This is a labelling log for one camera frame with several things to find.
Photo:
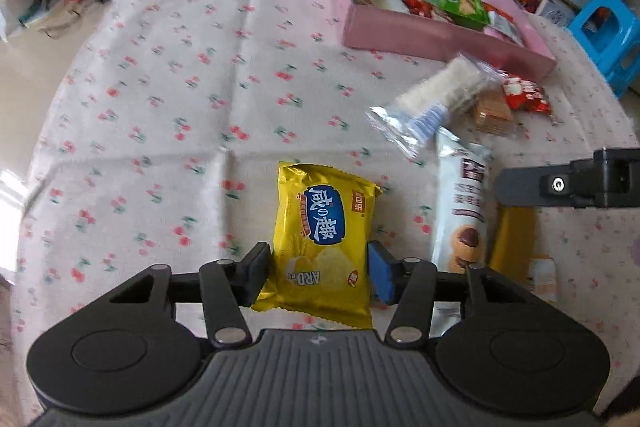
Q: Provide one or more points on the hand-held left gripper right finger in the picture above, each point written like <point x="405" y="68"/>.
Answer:
<point x="382" y="274"/>

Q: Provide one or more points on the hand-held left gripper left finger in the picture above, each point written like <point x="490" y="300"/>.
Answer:
<point x="256" y="274"/>

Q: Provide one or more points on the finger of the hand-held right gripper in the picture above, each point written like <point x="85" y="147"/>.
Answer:
<point x="530" y="187"/>

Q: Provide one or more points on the gold brown packet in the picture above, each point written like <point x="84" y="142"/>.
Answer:
<point x="515" y="237"/>

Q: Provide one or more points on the long white cookie packet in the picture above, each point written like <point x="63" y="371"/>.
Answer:
<point x="465" y="207"/>

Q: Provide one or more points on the clear brown wafer packet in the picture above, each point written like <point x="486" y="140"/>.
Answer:
<point x="492" y="112"/>

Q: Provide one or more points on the yellow snack packet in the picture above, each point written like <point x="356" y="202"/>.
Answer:
<point x="320" y="217"/>

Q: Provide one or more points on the red and white packet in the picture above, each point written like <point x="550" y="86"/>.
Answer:
<point x="525" y="94"/>

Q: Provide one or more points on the clear packet with blue print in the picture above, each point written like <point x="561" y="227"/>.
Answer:
<point x="435" y="92"/>

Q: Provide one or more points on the orange packet with white back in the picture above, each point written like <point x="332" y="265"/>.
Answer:
<point x="505" y="29"/>

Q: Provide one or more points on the pink cardboard box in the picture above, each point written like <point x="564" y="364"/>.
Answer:
<point x="425" y="39"/>

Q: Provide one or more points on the red chocolate packet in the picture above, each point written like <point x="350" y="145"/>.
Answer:
<point x="425" y="9"/>

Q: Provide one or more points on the blue plastic stool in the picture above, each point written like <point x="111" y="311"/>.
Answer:
<point x="615" y="57"/>

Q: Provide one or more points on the white printed carton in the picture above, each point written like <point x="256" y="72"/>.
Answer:
<point x="555" y="12"/>

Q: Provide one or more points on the cherry print tablecloth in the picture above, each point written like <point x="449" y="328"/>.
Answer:
<point x="150" y="107"/>

